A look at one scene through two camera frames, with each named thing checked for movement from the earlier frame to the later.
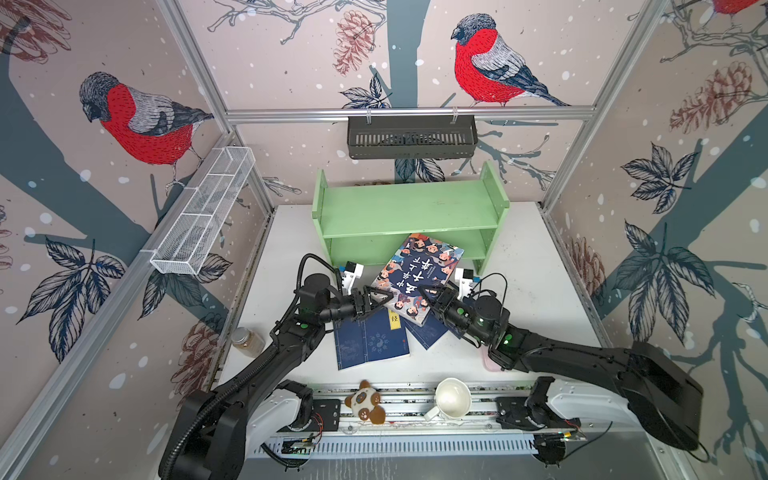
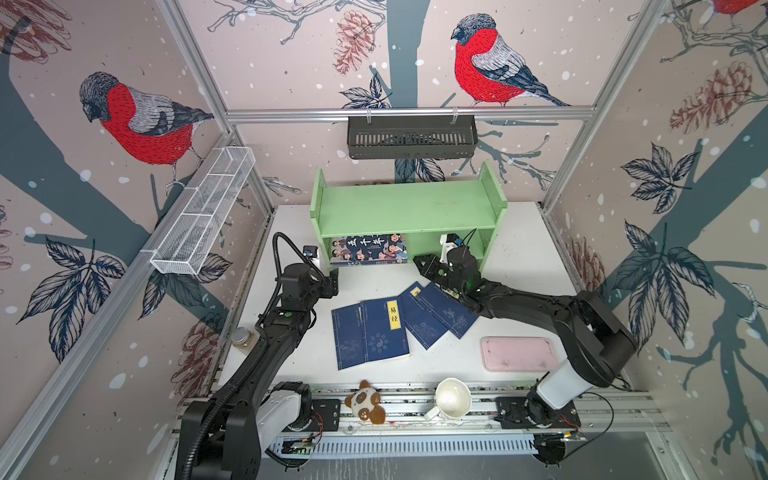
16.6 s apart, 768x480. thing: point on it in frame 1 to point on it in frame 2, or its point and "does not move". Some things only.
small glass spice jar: (248, 343) does not move
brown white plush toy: (365, 404) does not move
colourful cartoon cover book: (419, 262) to (369, 249)
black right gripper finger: (429, 291) to (427, 265)
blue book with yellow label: (385, 336) does not move
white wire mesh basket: (190, 238) does not move
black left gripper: (382, 301) to (329, 284)
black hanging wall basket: (412, 137) does not move
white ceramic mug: (453, 400) does not move
